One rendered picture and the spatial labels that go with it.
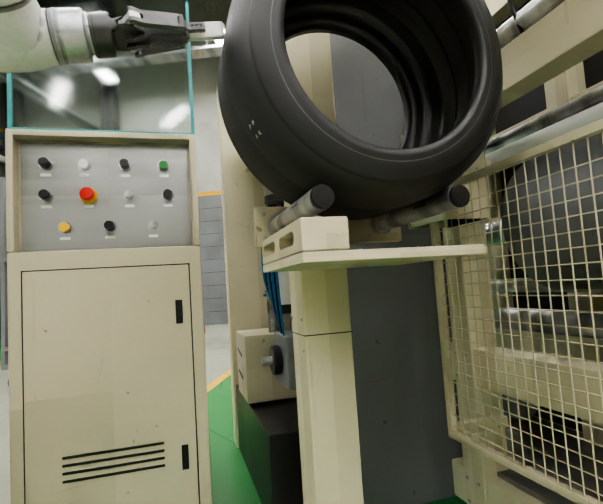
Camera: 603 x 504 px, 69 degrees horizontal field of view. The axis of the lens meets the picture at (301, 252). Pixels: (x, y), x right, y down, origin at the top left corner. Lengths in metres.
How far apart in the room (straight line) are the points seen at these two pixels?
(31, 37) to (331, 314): 0.84
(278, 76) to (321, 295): 0.58
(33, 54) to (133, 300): 0.79
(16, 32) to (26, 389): 0.98
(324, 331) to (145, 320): 0.59
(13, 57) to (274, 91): 0.43
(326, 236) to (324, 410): 0.55
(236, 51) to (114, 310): 0.90
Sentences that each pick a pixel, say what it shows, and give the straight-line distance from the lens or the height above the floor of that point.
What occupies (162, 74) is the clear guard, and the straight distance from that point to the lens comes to 1.65.
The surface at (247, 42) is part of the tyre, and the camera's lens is 0.83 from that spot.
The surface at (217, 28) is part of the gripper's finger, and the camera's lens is 0.95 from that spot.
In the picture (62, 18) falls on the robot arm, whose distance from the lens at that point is 0.91.
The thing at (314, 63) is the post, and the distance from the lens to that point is 1.30.
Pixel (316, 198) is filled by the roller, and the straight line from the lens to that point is 0.77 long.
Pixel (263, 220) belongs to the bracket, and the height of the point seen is 0.91.
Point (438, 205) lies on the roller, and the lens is 0.93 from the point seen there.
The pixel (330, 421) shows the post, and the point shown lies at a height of 0.40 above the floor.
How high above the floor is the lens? 0.75
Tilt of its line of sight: 4 degrees up
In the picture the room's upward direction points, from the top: 4 degrees counter-clockwise
